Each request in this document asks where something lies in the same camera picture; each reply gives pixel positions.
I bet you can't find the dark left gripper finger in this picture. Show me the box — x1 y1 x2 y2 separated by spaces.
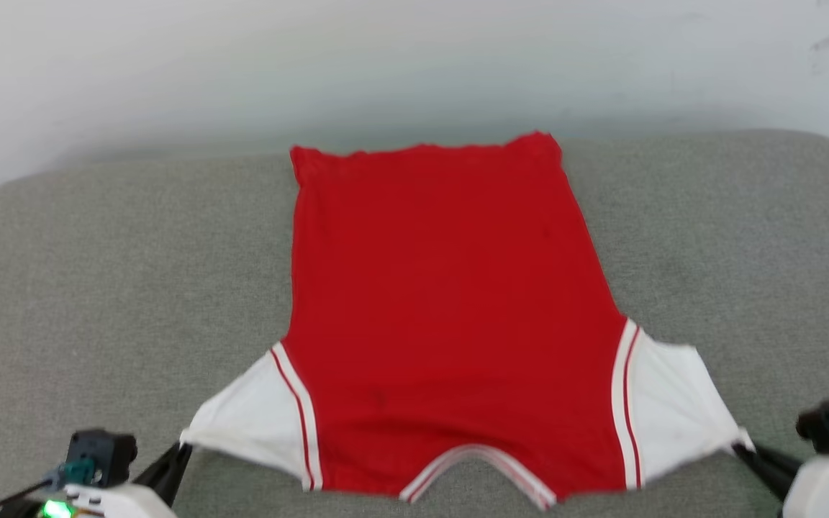
132 442 194 506

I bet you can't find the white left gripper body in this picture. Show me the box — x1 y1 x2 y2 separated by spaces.
0 482 179 518

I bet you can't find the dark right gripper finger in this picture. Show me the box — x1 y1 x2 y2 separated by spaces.
731 442 805 501

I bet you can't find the red and white jersey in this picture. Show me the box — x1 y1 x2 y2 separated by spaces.
179 130 755 512

